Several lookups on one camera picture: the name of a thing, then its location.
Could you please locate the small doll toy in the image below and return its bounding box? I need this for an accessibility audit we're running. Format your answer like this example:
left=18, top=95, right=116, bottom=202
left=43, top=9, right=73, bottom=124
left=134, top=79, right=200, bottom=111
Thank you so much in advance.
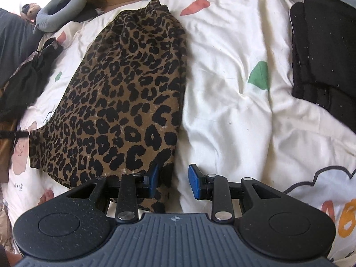
left=21, top=2, right=42, bottom=23

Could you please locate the cream bear print blanket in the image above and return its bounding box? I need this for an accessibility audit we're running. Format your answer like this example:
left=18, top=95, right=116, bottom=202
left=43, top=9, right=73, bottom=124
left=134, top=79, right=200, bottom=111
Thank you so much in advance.
left=6, top=0, right=356, bottom=259

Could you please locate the dark grey pillow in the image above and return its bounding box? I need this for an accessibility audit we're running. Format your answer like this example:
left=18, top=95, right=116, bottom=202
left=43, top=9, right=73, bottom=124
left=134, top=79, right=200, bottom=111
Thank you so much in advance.
left=0, top=8, right=46, bottom=88

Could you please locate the leopard print skirt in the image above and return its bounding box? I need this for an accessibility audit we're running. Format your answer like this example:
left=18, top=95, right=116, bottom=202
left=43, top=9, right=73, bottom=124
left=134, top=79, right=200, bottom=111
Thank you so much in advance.
left=28, top=0, right=188, bottom=213

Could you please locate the grey neck pillow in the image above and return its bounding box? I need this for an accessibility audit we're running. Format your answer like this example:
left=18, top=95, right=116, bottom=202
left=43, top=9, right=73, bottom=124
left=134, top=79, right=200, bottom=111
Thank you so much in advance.
left=35, top=0, right=87, bottom=32

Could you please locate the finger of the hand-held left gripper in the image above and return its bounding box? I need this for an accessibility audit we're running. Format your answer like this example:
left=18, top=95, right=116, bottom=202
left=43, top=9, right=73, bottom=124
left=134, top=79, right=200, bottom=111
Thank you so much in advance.
left=0, top=130, right=30, bottom=140

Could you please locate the black bag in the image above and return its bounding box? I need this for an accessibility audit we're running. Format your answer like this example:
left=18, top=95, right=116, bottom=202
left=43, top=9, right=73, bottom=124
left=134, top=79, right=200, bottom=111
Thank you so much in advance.
left=289, top=0, right=356, bottom=132

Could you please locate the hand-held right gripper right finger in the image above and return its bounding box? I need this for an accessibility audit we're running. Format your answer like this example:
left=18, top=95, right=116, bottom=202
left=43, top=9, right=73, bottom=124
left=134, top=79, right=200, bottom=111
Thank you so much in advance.
left=188, top=164, right=284, bottom=223

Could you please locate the brown garment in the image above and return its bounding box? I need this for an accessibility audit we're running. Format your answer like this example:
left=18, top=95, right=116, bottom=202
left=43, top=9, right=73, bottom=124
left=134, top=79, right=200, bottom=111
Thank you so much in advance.
left=0, top=128, right=20, bottom=184

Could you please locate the black garment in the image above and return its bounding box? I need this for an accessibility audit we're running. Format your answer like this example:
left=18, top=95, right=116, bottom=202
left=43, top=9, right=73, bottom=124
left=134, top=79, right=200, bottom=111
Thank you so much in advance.
left=0, top=37, right=64, bottom=121

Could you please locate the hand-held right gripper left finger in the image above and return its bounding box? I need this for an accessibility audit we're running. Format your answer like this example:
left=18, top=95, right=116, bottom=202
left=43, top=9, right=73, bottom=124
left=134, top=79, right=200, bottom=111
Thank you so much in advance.
left=67, top=163, right=160, bottom=224

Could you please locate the small black cloth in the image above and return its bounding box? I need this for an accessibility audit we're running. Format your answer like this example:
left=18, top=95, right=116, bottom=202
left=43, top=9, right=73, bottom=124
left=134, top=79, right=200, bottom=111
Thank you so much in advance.
left=74, top=6, right=105, bottom=23

